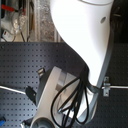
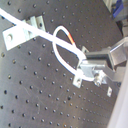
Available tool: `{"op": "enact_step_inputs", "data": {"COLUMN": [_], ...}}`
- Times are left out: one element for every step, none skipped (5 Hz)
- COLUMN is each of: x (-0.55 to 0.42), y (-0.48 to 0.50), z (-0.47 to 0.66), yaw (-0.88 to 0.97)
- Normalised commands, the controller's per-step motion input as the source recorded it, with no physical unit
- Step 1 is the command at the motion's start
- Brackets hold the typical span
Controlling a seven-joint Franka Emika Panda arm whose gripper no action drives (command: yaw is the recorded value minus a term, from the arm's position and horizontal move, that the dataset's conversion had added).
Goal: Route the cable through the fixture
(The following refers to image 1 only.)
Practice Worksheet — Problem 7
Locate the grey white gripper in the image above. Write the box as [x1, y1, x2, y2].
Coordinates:
[20, 66, 101, 128]

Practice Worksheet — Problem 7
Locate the white cable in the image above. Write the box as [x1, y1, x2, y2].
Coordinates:
[0, 85, 128, 128]

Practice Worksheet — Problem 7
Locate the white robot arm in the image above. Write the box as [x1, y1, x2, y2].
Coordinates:
[21, 0, 114, 128]

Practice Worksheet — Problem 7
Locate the black perforated board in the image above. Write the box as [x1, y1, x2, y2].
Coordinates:
[0, 43, 128, 128]

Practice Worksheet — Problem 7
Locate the blue object at edge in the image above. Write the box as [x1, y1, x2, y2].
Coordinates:
[0, 116, 6, 126]

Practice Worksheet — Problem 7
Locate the red tool in background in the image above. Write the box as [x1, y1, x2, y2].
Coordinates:
[1, 4, 25, 15]

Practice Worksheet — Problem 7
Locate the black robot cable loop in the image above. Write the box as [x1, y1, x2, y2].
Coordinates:
[52, 69, 91, 128]

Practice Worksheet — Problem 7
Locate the metal cable clip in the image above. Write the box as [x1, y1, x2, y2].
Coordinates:
[102, 76, 111, 97]

